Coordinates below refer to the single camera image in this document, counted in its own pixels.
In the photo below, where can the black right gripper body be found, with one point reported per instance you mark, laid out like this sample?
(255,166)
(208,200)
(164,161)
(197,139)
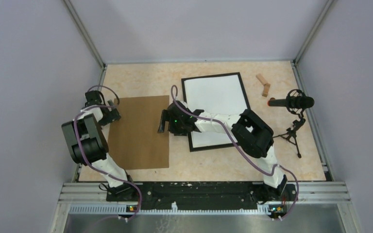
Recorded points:
(176,127)

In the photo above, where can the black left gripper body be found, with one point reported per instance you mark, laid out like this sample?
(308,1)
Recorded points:
(105,119)

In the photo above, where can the black picture frame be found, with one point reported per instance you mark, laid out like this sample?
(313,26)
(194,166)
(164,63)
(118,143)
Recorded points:
(189,141)

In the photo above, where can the brown backing board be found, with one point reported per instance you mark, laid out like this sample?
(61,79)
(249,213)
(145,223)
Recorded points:
(134,141)

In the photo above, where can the cat photo print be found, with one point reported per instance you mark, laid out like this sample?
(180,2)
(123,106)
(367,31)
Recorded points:
(215,106)

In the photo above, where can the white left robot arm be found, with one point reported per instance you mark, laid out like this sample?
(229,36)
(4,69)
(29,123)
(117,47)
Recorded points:
(88,146)

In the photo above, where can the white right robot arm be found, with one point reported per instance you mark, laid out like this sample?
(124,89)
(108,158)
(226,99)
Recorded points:
(252,137)

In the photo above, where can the wooden block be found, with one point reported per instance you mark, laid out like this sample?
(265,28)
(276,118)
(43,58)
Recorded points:
(266,89)
(261,78)

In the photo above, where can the black microphone on tripod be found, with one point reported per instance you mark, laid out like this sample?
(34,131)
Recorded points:
(296,102)

